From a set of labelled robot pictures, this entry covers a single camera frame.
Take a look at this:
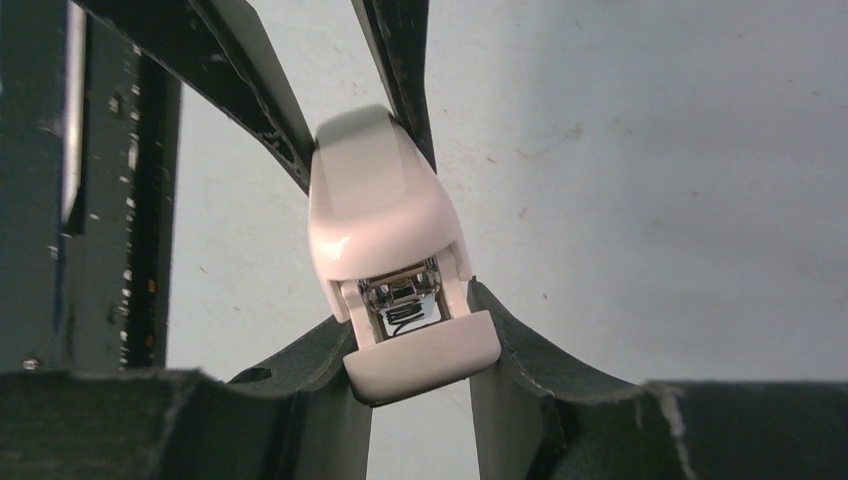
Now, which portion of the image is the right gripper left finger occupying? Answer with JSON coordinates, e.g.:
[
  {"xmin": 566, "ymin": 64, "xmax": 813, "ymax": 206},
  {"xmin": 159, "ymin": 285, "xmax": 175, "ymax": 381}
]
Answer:
[{"xmin": 1, "ymin": 319, "xmax": 372, "ymax": 479}]

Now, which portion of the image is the white stapler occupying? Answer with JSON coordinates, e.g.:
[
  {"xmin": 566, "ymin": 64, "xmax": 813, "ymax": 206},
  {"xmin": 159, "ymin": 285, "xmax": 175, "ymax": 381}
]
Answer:
[{"xmin": 308, "ymin": 105, "xmax": 501, "ymax": 406}]

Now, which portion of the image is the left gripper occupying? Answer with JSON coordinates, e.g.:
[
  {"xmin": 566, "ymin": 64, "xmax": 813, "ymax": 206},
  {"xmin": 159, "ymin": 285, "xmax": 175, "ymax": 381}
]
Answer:
[{"xmin": 1, "ymin": 0, "xmax": 315, "ymax": 372}]

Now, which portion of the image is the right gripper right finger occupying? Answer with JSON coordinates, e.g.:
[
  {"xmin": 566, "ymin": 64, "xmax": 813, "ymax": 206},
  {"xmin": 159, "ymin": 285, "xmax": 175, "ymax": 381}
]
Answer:
[{"xmin": 467, "ymin": 281, "xmax": 847, "ymax": 479}]

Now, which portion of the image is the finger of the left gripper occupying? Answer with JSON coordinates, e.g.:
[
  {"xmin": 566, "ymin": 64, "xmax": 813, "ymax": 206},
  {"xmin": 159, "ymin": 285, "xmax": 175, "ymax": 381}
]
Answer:
[{"xmin": 352, "ymin": 0, "xmax": 436, "ymax": 167}]

